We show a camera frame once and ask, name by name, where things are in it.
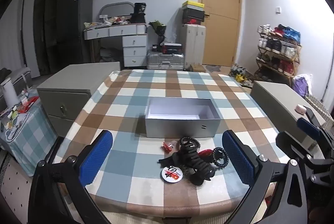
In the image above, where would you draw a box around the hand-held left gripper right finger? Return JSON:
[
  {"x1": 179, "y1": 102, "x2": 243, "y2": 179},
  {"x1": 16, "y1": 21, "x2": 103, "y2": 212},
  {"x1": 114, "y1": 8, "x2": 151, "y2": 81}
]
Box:
[{"x1": 222, "y1": 130, "x2": 308, "y2": 224}]

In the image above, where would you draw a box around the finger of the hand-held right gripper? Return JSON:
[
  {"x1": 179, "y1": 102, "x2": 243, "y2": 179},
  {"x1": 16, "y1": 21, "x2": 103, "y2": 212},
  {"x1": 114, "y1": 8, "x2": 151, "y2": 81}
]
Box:
[
  {"x1": 296, "y1": 107, "x2": 334, "y2": 146},
  {"x1": 276, "y1": 131, "x2": 317, "y2": 162}
]

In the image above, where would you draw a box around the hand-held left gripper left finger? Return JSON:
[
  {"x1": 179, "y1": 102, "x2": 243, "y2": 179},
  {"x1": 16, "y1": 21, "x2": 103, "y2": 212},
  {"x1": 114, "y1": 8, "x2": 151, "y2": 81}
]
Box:
[{"x1": 28, "y1": 130, "x2": 114, "y2": 224}]

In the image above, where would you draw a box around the black spiral hair tie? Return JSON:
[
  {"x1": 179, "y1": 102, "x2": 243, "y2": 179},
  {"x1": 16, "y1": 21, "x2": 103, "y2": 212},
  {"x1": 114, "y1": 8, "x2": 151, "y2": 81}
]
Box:
[
  {"x1": 212, "y1": 147, "x2": 229, "y2": 166},
  {"x1": 180, "y1": 136, "x2": 201, "y2": 149}
]

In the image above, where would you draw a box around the red oval hair clip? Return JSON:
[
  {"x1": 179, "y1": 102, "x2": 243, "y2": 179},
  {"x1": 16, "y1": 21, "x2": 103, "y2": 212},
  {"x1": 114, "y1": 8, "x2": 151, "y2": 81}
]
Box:
[{"x1": 197, "y1": 149, "x2": 214, "y2": 158}]

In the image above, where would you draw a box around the black hair clip pile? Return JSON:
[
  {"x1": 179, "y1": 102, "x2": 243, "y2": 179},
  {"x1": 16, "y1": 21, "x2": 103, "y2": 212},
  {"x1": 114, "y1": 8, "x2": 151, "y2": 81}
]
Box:
[{"x1": 158, "y1": 143, "x2": 210, "y2": 173}]

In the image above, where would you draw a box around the grey cardboard box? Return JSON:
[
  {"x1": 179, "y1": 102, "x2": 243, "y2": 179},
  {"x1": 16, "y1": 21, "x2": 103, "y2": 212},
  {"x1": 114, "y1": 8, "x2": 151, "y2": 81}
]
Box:
[{"x1": 145, "y1": 98, "x2": 222, "y2": 138}]

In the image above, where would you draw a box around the round white badge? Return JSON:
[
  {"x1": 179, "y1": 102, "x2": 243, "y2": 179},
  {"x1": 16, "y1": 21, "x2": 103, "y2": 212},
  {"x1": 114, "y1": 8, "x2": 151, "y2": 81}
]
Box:
[{"x1": 161, "y1": 165, "x2": 182, "y2": 182}]

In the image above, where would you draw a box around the small red hair clip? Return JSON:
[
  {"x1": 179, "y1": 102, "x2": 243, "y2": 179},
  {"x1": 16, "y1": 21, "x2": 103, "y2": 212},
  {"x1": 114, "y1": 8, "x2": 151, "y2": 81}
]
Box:
[{"x1": 162, "y1": 141, "x2": 176, "y2": 153}]

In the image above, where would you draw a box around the wicker basket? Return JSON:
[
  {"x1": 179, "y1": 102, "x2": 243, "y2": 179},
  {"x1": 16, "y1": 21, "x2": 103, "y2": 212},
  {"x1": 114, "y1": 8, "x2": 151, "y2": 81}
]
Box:
[{"x1": 304, "y1": 93, "x2": 334, "y2": 133}]

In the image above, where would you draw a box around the grey drawer cabinet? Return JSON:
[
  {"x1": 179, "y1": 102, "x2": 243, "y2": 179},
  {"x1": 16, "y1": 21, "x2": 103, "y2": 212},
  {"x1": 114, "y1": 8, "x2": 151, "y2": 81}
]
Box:
[
  {"x1": 37, "y1": 61, "x2": 121, "y2": 138},
  {"x1": 250, "y1": 80, "x2": 326, "y2": 152}
]

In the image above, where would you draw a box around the purple bag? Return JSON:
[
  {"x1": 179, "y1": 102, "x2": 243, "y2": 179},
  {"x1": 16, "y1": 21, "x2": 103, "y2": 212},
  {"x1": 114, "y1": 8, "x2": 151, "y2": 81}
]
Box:
[{"x1": 292, "y1": 74, "x2": 312, "y2": 98}]

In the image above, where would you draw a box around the checked tablecloth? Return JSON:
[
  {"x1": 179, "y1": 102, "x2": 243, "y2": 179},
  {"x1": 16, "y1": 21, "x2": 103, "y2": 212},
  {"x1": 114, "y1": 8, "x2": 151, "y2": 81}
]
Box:
[{"x1": 53, "y1": 69, "x2": 290, "y2": 212}]

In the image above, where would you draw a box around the checked side table cloth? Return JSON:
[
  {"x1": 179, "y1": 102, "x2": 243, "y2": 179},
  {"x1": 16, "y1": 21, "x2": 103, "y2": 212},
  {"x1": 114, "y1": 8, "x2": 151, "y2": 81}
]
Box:
[{"x1": 0, "y1": 97, "x2": 59, "y2": 177}]

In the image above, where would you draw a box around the wooden shoe rack with shoes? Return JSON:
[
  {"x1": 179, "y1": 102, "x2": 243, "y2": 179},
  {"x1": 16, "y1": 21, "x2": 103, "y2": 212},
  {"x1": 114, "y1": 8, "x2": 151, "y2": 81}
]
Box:
[{"x1": 254, "y1": 24, "x2": 302, "y2": 83}]

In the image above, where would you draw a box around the pile of shoes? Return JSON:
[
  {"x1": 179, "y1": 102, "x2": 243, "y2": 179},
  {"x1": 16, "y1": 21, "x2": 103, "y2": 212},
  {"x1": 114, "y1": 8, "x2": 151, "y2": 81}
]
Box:
[{"x1": 230, "y1": 64, "x2": 253, "y2": 86}]

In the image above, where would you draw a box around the white perforated panel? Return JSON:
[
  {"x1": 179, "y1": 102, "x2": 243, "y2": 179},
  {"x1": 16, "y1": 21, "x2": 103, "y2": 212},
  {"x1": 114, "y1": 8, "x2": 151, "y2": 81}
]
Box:
[{"x1": 0, "y1": 151, "x2": 35, "y2": 224}]

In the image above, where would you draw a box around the grey storage bin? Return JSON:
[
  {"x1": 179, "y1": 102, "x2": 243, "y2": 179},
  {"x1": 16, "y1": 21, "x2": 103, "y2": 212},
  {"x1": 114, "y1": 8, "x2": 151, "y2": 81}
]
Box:
[{"x1": 0, "y1": 67, "x2": 33, "y2": 99}]

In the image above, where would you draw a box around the silver suitcase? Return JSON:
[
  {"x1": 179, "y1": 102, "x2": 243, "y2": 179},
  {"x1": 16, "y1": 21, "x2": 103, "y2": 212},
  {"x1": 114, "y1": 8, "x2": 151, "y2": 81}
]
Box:
[{"x1": 146, "y1": 52, "x2": 185, "y2": 70}]

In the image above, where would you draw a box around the white desk with drawers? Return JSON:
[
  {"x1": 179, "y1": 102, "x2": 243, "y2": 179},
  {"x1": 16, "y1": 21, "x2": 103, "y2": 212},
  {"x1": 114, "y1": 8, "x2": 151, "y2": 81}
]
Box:
[{"x1": 83, "y1": 23, "x2": 148, "y2": 68}]

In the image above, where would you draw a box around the white upright suitcase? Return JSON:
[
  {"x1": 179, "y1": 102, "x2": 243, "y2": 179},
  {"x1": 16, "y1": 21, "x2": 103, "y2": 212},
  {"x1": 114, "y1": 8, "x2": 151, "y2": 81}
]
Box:
[{"x1": 180, "y1": 23, "x2": 206, "y2": 70}]

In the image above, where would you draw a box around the black and red box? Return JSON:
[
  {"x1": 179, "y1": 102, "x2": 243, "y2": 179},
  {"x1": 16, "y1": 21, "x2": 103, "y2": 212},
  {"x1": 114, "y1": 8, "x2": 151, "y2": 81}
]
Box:
[{"x1": 160, "y1": 43, "x2": 182, "y2": 55}]

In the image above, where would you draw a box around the dark refrigerator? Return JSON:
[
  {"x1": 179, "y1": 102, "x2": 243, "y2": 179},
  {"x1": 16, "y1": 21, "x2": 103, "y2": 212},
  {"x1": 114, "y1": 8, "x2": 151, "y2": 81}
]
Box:
[{"x1": 56, "y1": 0, "x2": 94, "y2": 71}]

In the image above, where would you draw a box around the pile of desk clutter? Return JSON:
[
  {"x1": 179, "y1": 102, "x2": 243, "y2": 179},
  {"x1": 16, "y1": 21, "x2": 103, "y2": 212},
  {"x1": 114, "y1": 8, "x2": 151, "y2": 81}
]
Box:
[{"x1": 84, "y1": 15, "x2": 131, "y2": 30}]

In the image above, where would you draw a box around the wooden door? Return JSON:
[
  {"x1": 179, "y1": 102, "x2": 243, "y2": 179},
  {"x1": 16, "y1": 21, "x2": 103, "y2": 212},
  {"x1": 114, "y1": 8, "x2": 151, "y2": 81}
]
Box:
[{"x1": 199, "y1": 0, "x2": 242, "y2": 67}]

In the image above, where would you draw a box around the black wrapped bouquet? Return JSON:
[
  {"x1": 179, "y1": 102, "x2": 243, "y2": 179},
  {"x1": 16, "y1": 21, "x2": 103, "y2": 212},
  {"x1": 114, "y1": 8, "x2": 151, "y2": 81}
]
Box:
[{"x1": 149, "y1": 20, "x2": 167, "y2": 44}]

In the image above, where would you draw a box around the stack of black shoe boxes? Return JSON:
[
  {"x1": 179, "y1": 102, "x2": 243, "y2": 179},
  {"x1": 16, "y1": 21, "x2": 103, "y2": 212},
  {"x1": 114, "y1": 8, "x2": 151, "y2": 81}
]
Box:
[{"x1": 182, "y1": 8, "x2": 205, "y2": 25}]

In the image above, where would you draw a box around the black bag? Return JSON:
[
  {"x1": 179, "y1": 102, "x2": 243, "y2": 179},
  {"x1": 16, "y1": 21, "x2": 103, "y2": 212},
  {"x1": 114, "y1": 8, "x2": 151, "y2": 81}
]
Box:
[{"x1": 130, "y1": 3, "x2": 147, "y2": 24}]

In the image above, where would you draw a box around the yellow shoe box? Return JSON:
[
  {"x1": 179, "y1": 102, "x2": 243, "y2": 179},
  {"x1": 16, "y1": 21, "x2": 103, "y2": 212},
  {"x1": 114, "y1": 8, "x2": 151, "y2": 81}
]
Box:
[{"x1": 182, "y1": 1, "x2": 205, "y2": 9}]

